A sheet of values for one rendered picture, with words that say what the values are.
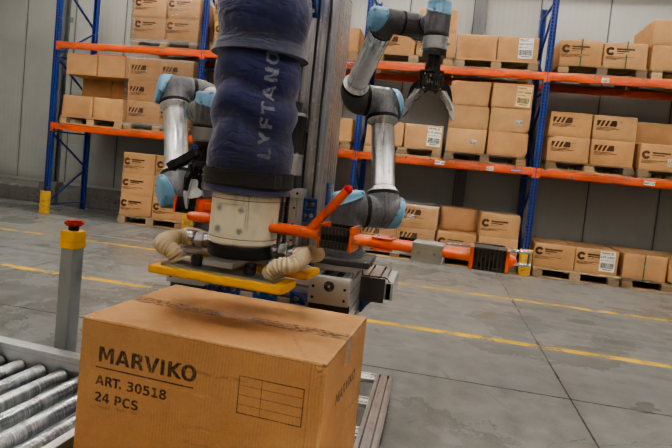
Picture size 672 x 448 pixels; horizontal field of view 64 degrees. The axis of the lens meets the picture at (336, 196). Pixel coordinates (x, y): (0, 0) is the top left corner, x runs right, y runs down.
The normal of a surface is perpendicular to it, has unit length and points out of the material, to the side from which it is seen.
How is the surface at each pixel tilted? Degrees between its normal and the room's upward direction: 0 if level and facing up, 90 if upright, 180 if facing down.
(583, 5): 90
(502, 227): 90
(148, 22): 91
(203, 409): 90
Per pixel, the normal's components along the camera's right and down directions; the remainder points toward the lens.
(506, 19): -0.18, 0.04
